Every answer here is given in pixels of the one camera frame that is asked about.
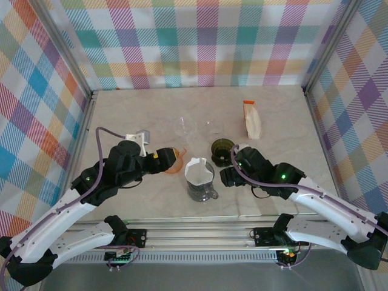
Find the white paper coffee filter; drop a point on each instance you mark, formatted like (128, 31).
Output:
(197, 174)

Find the glass pitcher with paper filter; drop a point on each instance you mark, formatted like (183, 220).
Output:
(200, 195)

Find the clear ribbed glass dripper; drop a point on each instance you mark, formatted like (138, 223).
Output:
(183, 128)

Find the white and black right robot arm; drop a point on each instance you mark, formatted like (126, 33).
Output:
(327, 206)

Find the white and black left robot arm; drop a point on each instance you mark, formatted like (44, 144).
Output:
(60, 212)

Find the coffee filter pack orange top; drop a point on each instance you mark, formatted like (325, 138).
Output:
(252, 121)

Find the clear smooth glass dripper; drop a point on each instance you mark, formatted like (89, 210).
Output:
(212, 127)

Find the right controller circuit board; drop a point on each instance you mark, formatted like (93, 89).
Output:
(288, 254)

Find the controller circuit board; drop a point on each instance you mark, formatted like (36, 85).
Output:
(118, 257)
(288, 254)

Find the left controller circuit board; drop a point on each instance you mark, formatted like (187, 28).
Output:
(118, 257)

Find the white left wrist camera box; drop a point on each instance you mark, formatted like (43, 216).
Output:
(138, 139)

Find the aluminium left side frame rail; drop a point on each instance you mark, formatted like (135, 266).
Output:
(82, 142)

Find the aluminium frame rail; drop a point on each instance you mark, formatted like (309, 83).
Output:
(319, 136)
(82, 142)

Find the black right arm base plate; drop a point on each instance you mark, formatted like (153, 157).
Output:
(265, 236)

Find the aluminium right side frame rail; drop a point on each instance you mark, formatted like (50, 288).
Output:
(319, 136)

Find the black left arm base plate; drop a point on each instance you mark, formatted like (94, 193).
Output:
(138, 238)

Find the aluminium front mounting rail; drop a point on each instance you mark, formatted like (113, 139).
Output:
(197, 236)

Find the aluminium left corner post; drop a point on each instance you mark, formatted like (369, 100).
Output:
(69, 51)

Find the aluminium corner post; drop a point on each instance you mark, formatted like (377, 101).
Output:
(69, 51)
(330, 45)

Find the aluminium right corner post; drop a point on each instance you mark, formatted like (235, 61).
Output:
(330, 45)

